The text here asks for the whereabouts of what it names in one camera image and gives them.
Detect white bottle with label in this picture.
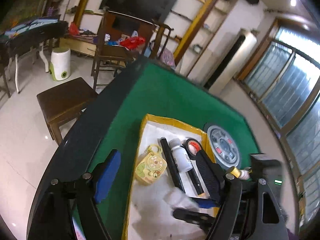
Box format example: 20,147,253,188
169,138,193,173

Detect black side table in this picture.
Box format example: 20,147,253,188
1,17,68,93

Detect window with metal grille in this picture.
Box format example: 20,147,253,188
238,24,319,229

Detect white standing air conditioner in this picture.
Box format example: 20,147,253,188
203,29,257,95

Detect black tape roll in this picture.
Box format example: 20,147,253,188
183,138,202,160

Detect black marker pen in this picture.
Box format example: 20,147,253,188
160,138,185,193

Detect yellow cylinder cap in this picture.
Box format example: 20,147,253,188
229,166,241,178

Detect yellow cartoon keychain case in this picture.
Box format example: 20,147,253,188
135,144,167,185

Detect brown wooden stool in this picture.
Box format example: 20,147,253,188
37,77,98,144

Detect white bottle green label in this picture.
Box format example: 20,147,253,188
163,187,199,210

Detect yellow rimmed white tray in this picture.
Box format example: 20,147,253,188
121,114,215,239

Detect red plastic bag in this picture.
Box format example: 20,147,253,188
119,36,145,50

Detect wooden chair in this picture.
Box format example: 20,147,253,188
91,10,174,89

